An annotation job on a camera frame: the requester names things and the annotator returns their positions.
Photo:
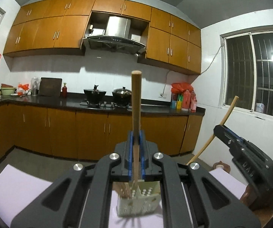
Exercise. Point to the red and white plastic bag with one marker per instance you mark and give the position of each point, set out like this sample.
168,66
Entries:
23,89

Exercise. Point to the green basin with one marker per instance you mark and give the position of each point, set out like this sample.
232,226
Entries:
8,90

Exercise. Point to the black wok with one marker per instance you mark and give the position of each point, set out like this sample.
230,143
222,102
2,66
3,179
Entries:
94,95

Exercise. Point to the wok with metal lid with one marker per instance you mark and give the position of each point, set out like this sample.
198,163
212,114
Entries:
122,95

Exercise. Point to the red bag over bottles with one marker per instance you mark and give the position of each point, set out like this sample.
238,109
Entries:
181,87

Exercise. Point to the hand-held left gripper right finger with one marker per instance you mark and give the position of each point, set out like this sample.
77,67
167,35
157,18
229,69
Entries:
141,142

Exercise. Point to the clear plastic bag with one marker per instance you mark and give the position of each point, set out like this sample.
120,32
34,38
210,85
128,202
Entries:
35,85

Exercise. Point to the black countertop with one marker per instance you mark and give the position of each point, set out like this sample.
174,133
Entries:
55,101

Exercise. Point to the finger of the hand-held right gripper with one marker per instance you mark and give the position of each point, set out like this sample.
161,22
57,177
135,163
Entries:
224,135

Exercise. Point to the dark cutting board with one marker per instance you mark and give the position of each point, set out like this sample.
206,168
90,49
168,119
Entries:
50,87

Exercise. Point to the gas stove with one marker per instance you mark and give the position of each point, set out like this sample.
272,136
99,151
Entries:
107,105

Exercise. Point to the cluster of condiment bottles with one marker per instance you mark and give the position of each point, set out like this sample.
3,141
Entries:
186,102

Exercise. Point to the red bottle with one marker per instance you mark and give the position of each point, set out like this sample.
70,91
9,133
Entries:
64,91

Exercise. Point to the brown lower kitchen cabinets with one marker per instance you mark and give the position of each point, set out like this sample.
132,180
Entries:
91,133

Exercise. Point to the grey perforated chopstick holder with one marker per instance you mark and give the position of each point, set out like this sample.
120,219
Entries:
141,201

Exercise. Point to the steel range hood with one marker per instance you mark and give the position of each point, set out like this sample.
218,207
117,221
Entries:
117,33

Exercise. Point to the wall socket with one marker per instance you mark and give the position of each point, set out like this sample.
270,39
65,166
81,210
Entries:
162,95

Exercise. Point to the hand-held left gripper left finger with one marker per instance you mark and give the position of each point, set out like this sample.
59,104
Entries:
131,142

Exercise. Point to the white plastic jug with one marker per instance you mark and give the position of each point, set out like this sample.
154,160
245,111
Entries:
260,108

